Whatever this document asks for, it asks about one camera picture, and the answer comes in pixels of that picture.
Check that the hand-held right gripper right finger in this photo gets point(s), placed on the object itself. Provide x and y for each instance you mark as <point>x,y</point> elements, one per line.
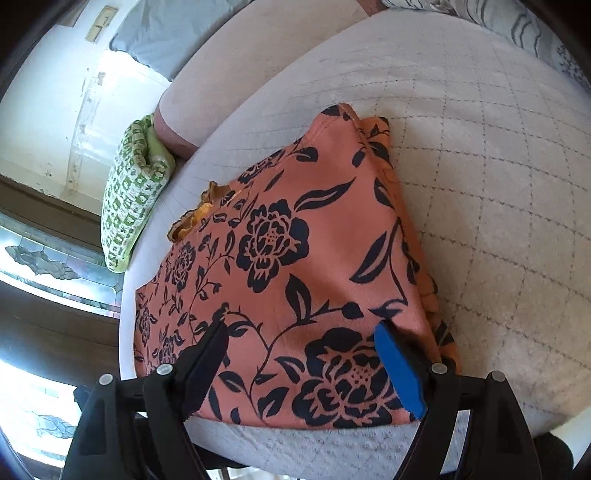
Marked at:
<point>401,369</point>

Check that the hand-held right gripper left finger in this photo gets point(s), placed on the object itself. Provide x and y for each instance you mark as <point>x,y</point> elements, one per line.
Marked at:
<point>210,355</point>

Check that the orange floral blouse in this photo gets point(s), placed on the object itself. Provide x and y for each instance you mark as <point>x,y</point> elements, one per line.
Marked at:
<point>295,240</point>

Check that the green checked pillow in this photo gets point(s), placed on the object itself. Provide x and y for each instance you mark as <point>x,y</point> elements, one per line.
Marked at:
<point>134,194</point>

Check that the stained glass window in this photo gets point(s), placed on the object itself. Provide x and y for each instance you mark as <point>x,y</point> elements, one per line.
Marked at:
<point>46,272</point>

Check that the pink quilted bed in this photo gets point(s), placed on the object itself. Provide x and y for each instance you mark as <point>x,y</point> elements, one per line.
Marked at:
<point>485,184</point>

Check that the pink bolster pillow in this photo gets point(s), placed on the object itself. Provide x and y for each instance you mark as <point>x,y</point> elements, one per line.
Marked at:
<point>221,69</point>

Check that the grey pillow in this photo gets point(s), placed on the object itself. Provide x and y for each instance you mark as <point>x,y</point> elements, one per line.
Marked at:
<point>166,37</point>

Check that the striped floral blanket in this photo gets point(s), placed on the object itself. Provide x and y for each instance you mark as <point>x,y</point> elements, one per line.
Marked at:
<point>531,27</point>

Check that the beige wall switch plate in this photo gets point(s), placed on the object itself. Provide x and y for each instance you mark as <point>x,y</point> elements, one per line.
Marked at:
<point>101,23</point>

